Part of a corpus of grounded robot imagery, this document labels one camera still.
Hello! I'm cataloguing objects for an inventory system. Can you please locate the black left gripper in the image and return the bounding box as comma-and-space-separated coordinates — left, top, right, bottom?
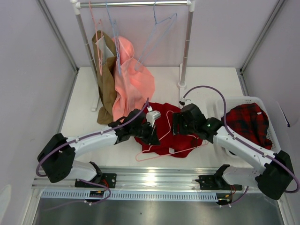
131, 121, 160, 146

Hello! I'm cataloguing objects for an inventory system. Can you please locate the red skirt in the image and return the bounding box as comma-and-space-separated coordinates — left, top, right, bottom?
135, 103, 203, 158

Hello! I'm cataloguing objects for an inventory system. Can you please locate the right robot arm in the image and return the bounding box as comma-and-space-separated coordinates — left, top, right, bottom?
172, 104, 296, 200

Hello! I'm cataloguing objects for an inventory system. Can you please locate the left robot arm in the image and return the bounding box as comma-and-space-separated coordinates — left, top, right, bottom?
37, 108, 161, 188

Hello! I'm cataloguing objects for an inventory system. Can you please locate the white laundry basket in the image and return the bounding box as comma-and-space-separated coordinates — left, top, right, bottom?
215, 97, 281, 153

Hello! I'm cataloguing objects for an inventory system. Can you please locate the salmon pink garment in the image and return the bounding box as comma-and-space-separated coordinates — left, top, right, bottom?
112, 36, 155, 121

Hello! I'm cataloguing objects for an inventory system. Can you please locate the red plaid shirt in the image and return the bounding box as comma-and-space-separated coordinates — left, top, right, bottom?
226, 103, 273, 150

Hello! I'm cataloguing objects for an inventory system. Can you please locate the brown garment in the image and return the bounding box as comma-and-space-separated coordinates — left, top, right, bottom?
92, 32, 117, 125

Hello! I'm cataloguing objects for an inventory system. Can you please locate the metal clothes rack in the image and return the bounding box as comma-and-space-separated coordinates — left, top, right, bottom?
70, 0, 195, 107

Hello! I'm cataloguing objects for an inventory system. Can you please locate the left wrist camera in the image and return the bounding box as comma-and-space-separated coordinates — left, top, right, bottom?
146, 106, 161, 127

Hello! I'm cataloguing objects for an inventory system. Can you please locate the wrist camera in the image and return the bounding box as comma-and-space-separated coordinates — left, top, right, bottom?
146, 106, 161, 127
179, 98, 194, 109

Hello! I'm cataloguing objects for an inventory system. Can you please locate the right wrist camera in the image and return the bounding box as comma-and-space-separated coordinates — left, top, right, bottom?
179, 98, 194, 109

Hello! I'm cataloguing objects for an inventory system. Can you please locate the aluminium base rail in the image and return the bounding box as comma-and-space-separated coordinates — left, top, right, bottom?
31, 167, 287, 194

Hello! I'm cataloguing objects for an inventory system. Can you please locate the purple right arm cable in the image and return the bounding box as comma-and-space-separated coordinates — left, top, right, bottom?
182, 85, 300, 207

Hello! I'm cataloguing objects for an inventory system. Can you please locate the white slotted cable duct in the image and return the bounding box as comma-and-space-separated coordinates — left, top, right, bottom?
41, 189, 218, 202

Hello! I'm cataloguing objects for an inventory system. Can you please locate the blue wire hanger right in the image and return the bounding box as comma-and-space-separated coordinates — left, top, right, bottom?
134, 0, 178, 72

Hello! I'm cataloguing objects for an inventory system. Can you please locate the blue wire hanger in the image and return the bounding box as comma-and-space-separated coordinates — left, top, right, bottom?
134, 0, 178, 72
105, 1, 122, 76

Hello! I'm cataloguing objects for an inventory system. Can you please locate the blue wire hanger left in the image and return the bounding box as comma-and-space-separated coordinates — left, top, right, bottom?
105, 1, 122, 76

